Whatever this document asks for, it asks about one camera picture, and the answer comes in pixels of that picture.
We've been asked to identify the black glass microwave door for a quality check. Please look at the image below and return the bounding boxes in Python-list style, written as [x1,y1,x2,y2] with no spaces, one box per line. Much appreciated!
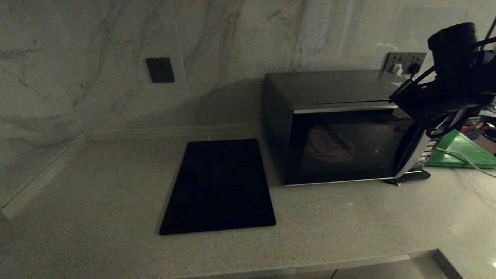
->
[284,102,431,186]

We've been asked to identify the white round object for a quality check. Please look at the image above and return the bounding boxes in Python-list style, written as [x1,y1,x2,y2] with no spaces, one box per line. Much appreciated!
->
[305,127,356,163]

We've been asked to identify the silver black microwave oven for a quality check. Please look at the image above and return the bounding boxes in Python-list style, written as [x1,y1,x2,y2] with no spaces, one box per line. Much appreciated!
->
[264,71,440,186]

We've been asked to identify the green cutting board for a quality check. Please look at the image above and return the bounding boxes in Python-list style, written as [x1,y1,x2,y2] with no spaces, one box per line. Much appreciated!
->
[426,129,496,169]

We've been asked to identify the black induction cooktop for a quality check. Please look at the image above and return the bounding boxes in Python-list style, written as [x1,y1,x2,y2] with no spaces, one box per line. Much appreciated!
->
[159,139,277,236]

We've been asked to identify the black wire basket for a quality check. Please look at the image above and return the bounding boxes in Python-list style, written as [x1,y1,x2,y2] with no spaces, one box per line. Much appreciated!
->
[463,115,496,139]

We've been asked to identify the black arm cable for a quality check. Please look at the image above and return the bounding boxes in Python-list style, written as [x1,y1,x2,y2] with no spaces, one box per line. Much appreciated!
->
[389,65,437,103]

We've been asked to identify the white power cable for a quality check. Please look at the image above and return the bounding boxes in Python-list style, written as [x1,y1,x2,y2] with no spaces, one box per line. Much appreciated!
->
[437,147,496,179]

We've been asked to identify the dark double wall socket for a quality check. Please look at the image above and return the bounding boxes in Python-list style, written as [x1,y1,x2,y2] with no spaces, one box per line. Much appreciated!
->
[384,52,427,75]

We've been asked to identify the dark single wall socket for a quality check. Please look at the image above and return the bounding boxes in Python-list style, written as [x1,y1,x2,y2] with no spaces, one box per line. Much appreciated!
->
[145,57,175,83]

